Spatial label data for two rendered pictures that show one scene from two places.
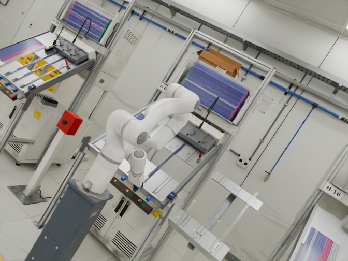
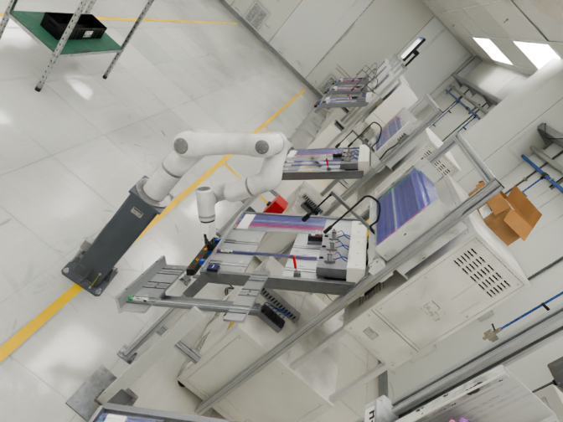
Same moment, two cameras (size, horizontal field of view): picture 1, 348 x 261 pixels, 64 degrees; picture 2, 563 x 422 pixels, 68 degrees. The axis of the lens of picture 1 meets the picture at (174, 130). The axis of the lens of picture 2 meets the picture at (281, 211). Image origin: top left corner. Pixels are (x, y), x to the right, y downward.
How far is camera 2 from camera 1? 1.96 m
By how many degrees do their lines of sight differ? 62
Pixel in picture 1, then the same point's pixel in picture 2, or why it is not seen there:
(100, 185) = (148, 185)
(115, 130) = not seen: hidden behind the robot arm
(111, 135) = not seen: hidden behind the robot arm
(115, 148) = (172, 155)
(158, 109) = (221, 135)
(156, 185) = (224, 260)
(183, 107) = (246, 143)
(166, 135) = (237, 184)
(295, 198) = not seen: outside the picture
